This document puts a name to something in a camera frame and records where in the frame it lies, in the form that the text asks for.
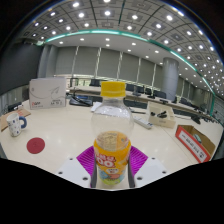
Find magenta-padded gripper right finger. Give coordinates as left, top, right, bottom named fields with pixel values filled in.
left=127, top=145, right=168, bottom=189

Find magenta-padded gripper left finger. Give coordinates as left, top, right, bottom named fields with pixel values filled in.
left=55, top=145, right=99, bottom=189

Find yellow-capped clear drink bottle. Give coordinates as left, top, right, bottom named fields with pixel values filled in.
left=90, top=80, right=135, bottom=187

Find flat round red coaster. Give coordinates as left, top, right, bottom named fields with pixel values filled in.
left=26, top=137, right=46, bottom=155

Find white power strip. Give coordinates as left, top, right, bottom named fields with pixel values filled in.
left=132, top=114, right=154, bottom=130

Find brown cardboard box red label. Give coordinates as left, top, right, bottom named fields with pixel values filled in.
left=174, top=124, right=217, bottom=164

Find small open beige cardboard box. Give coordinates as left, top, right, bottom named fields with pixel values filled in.
left=146, top=101, right=177, bottom=129

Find black flat device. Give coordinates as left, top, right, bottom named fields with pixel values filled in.
left=68, top=94, right=94, bottom=108

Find large white cardboard box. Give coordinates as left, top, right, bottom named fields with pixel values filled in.
left=28, top=77, right=67, bottom=110

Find black office chairs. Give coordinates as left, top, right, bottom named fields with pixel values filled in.
left=69, top=78, right=214, bottom=125

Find recessed ceiling lights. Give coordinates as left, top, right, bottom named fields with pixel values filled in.
left=19, top=0, right=224, bottom=98

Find white dotted mug blue handle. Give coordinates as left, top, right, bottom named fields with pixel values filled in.
left=6, top=112, right=28, bottom=138

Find black box with cables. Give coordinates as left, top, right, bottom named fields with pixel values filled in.
left=7, top=101, right=23, bottom=113

